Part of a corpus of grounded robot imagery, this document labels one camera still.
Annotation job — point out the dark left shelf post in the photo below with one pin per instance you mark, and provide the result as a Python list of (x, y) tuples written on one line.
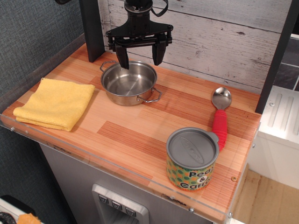
[(92, 29)]

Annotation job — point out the clear acrylic edge guard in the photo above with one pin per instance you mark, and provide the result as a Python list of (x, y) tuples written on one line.
[(134, 150)]

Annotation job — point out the grey toy fridge dispenser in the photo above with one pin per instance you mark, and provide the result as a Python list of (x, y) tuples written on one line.
[(117, 209)]

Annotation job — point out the spoon with red handle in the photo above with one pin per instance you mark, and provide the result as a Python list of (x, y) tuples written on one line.
[(221, 99)]

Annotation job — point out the dark right shelf post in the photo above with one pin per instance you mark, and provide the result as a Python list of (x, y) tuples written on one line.
[(278, 56)]

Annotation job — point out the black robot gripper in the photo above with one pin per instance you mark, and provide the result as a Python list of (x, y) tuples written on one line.
[(139, 31)]

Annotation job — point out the orange object at corner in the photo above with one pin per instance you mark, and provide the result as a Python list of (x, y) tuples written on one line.
[(28, 219)]

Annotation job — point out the dark shelf post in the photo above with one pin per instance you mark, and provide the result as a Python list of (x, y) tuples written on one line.
[(92, 29), (278, 56)]

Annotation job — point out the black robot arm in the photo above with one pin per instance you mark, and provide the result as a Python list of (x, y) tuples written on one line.
[(142, 7)]

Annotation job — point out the peas and carrots toy can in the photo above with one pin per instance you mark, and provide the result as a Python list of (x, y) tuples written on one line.
[(191, 157)]

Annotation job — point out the yellow folded cloth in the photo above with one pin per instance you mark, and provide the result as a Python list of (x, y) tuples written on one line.
[(56, 104)]

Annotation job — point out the white toy sink unit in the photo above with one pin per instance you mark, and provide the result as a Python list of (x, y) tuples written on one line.
[(275, 150)]

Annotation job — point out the silver steel pot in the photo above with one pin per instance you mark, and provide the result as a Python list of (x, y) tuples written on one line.
[(132, 86)]

